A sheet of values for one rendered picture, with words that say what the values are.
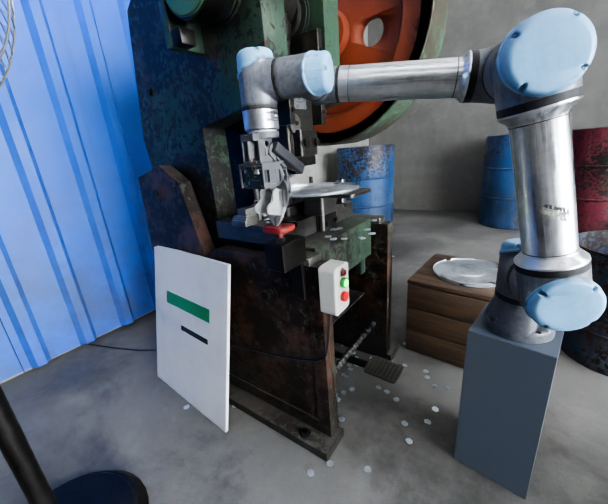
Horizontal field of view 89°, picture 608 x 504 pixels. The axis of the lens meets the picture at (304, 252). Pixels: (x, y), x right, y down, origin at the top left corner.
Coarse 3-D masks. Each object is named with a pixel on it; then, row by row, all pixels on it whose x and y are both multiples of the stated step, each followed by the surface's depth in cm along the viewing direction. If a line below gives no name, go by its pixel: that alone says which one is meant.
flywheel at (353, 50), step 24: (360, 0) 112; (384, 0) 108; (408, 0) 101; (360, 24) 115; (384, 24) 110; (408, 24) 103; (360, 48) 117; (384, 48) 113; (408, 48) 105; (336, 120) 128; (360, 120) 122
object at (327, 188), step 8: (304, 184) 118; (312, 184) 119; (320, 184) 118; (328, 184) 116; (344, 184) 112; (352, 184) 110; (296, 192) 102; (304, 192) 100; (312, 192) 99; (320, 192) 98; (328, 192) 97; (336, 192) 92; (344, 192) 94
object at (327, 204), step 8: (352, 192) 94; (360, 192) 94; (304, 200) 103; (312, 200) 101; (320, 200) 100; (328, 200) 103; (304, 208) 104; (312, 208) 102; (320, 208) 101; (328, 208) 103; (320, 216) 102; (328, 216) 104; (336, 216) 108; (320, 224) 103; (328, 224) 103; (336, 224) 109
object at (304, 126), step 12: (300, 108) 99; (300, 120) 100; (312, 120) 106; (288, 132) 96; (300, 132) 97; (312, 132) 101; (288, 144) 97; (300, 144) 98; (312, 144) 102; (300, 156) 103
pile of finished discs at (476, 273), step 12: (444, 264) 142; (456, 264) 141; (468, 264) 140; (480, 264) 139; (492, 264) 138; (444, 276) 130; (456, 276) 129; (468, 276) 128; (480, 276) 127; (492, 276) 126
